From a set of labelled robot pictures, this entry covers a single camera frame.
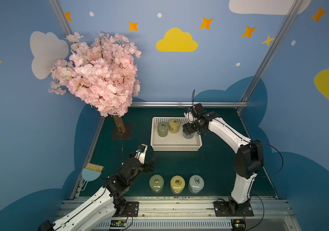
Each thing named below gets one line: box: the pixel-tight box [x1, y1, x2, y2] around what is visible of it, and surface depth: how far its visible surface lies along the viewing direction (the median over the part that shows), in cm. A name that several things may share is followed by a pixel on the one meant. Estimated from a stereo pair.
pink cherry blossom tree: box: [48, 31, 142, 118], surface depth 66 cm
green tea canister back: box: [156, 122, 169, 138], surface depth 103 cm
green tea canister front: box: [149, 174, 165, 194], surface depth 77 cm
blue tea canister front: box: [188, 174, 205, 194], surface depth 78 cm
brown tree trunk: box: [113, 114, 126, 134], surface depth 100 cm
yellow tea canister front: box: [169, 175, 186, 195], surface depth 77 cm
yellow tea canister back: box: [168, 118, 181, 134], surface depth 104 cm
